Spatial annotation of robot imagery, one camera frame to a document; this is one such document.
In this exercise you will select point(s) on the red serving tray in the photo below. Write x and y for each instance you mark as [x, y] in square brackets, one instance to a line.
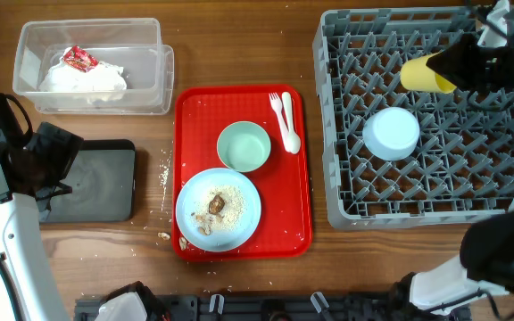
[283, 181]

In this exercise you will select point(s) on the grey dishwasher rack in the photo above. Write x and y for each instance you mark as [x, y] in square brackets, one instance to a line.
[462, 168]

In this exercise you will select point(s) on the white plastic fork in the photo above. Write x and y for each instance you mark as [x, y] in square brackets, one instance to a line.
[277, 107]

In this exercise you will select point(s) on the light blue plate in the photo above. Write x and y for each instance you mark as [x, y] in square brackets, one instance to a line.
[238, 220]

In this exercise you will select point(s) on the black plastic bin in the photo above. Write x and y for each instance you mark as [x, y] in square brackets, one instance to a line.
[102, 178]

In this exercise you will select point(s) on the white napkin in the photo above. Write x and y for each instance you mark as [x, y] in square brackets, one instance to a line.
[105, 79]

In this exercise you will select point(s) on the yellow cup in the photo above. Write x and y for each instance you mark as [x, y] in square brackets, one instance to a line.
[417, 76]

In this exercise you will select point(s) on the nut shell scrap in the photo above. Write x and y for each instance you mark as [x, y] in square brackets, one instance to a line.
[182, 243]

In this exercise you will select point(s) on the red snack wrapper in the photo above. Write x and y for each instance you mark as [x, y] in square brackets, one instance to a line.
[80, 59]

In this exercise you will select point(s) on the white plastic spoon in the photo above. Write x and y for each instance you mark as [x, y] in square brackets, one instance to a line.
[292, 140]

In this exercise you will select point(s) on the clear plastic waste bin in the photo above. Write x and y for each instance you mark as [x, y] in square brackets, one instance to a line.
[134, 45]

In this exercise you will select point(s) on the green bowl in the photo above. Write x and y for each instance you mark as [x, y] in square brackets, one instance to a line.
[243, 146]

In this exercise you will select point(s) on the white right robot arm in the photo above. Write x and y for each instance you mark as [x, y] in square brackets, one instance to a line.
[485, 265]

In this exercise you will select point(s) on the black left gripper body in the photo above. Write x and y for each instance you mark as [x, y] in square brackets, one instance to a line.
[55, 154]

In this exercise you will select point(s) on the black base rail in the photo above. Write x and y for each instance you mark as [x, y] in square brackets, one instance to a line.
[254, 308]

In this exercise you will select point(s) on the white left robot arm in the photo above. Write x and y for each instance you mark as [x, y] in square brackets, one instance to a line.
[28, 290]

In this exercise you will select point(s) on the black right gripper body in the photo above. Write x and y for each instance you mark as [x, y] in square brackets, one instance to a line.
[484, 72]

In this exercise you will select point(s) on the light blue bowl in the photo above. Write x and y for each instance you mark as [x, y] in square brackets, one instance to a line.
[391, 134]

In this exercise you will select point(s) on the brown food scrap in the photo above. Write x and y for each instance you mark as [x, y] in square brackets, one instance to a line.
[216, 204]

